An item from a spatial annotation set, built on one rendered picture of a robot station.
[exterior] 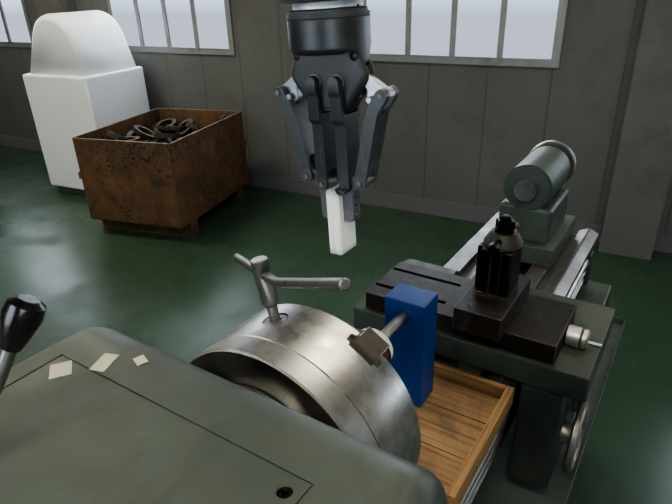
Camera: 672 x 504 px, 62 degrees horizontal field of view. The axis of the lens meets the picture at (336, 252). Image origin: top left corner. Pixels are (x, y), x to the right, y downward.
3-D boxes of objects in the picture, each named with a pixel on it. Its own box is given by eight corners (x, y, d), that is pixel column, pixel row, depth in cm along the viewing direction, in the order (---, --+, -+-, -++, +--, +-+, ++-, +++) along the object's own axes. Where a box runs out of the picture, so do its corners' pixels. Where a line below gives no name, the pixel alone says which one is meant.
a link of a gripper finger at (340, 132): (347, 70, 53) (359, 70, 53) (355, 183, 58) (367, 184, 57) (324, 76, 51) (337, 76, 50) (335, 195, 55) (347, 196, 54)
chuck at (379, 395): (409, 570, 70) (359, 351, 60) (231, 501, 88) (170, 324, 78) (438, 517, 77) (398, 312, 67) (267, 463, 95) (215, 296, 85)
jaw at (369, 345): (331, 416, 76) (372, 372, 68) (305, 390, 77) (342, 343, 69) (371, 372, 84) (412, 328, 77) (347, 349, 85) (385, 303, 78)
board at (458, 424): (453, 516, 88) (455, 498, 86) (273, 430, 106) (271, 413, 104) (512, 404, 110) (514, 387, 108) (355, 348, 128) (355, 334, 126)
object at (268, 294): (270, 339, 74) (247, 259, 70) (284, 332, 75) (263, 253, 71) (276, 345, 72) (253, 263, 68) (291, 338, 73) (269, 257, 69)
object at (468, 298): (499, 342, 111) (501, 320, 109) (451, 327, 116) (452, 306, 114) (528, 296, 126) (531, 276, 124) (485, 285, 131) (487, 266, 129)
